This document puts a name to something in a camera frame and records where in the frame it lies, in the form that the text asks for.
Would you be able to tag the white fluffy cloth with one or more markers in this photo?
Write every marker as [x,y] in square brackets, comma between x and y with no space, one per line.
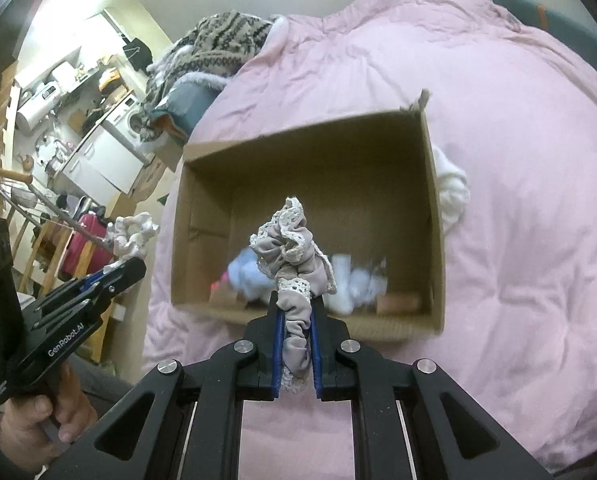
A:
[451,185]

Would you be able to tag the pink rubber duck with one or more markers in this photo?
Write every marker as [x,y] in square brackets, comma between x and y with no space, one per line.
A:
[219,284]

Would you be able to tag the white kitchen appliance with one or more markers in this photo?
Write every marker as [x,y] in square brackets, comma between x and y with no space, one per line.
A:
[33,110]

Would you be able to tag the teal cushion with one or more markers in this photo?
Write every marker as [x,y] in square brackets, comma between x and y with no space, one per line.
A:
[568,25]

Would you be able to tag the person's grey trouser leg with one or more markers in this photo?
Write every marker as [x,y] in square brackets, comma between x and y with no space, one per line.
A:
[108,385]

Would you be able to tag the beige lace scrunchie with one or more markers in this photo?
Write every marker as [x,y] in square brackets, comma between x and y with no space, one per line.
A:
[293,260]

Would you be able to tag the red suitcase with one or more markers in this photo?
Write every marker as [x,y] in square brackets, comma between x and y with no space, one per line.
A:
[86,240]

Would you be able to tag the brown floor carton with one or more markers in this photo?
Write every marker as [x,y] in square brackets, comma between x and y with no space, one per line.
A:
[151,175]

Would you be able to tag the light blue plush toy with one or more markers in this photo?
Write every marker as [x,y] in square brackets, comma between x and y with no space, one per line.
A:
[246,272]

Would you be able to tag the patterned knit blanket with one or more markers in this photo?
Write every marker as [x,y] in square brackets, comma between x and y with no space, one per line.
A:
[218,40]

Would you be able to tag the person's left hand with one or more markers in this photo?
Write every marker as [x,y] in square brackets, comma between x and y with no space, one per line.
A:
[26,425]

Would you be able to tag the peach foam roll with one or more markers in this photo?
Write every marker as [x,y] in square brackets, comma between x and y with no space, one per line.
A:
[398,304]

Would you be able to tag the yellow wooden rack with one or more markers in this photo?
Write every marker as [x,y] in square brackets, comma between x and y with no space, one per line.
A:
[43,260]

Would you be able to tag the cardboard box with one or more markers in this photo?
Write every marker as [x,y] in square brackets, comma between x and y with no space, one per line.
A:
[328,185]

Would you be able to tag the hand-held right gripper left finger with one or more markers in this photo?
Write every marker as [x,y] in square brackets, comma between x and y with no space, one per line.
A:
[277,340]

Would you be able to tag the white plush toy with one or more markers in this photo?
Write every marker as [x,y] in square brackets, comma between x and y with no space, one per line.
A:
[348,280]

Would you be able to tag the white washing machine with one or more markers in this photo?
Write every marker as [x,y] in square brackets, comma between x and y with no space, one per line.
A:
[128,120]

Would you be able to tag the black hanging garment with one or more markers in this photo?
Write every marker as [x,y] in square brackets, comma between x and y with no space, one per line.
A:
[138,55]

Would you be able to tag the blue fleece-lined jacket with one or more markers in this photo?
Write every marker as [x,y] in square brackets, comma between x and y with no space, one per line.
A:
[188,100]

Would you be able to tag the light grey crinkled scrunchie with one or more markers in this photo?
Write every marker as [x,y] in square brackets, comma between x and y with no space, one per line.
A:
[133,235]

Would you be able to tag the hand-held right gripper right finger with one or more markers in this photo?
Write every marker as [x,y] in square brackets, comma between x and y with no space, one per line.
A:
[316,345]

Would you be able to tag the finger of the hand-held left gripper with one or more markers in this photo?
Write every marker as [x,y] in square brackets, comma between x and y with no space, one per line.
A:
[86,307]
[126,272]

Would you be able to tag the white kitchen cabinet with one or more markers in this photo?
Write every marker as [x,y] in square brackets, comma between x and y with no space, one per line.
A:
[103,165]

